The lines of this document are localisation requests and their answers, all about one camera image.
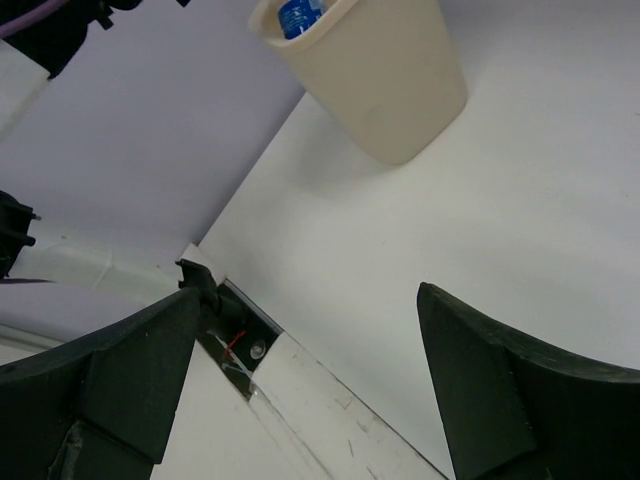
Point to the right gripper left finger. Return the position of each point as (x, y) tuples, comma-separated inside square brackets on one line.
[(101, 406)]

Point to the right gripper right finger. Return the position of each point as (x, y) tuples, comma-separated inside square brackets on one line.
[(515, 407)]

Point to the clear bottle blue label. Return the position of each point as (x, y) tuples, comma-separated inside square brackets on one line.
[(297, 16)]

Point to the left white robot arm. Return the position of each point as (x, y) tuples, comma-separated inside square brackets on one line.
[(114, 156)]

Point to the beige plastic waste bin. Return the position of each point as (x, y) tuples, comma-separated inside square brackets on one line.
[(387, 71)]

